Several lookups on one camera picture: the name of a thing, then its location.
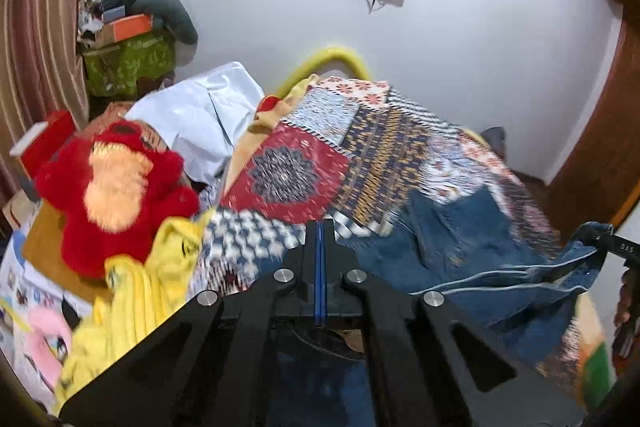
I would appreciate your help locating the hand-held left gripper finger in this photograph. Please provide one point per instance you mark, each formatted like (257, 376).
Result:
(317, 287)
(324, 287)

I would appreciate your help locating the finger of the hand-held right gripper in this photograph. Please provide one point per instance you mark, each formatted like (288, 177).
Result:
(590, 234)

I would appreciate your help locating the blue denim jacket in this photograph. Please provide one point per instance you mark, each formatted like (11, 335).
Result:
(475, 247)

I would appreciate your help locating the person's right hand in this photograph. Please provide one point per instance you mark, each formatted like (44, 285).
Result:
(625, 297)

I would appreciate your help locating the wooden wardrobe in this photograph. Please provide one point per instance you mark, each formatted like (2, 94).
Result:
(605, 132)

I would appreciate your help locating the patchwork printed blanket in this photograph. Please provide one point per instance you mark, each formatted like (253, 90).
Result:
(310, 167)

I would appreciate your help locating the dark bag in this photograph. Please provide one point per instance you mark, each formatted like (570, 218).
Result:
(494, 139)

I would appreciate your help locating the yellow cloth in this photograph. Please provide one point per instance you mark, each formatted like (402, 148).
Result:
(135, 297)

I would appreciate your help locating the white cloth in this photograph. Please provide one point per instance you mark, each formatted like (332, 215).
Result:
(200, 122)

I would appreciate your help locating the red plush toy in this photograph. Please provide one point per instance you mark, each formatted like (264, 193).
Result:
(115, 192)

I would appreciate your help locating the brown cardboard sheet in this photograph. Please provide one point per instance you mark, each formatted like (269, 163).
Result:
(45, 247)

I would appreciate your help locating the pink soft item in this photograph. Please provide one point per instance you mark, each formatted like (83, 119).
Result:
(47, 342)

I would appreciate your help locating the green patterned covered cabinet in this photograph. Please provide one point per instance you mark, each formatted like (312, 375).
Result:
(127, 64)

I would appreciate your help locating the stack of magazines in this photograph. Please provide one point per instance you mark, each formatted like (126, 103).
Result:
(20, 272)

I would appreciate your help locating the red box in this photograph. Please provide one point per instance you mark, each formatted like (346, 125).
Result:
(45, 142)

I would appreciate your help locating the grey neck pillow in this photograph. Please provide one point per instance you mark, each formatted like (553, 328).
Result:
(170, 9)

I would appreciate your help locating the orange box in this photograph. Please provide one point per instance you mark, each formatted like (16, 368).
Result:
(127, 27)

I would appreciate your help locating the striped red curtain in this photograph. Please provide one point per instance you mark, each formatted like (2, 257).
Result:
(40, 32)

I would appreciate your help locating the yellow bed frame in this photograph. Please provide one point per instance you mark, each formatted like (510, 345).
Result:
(330, 59)

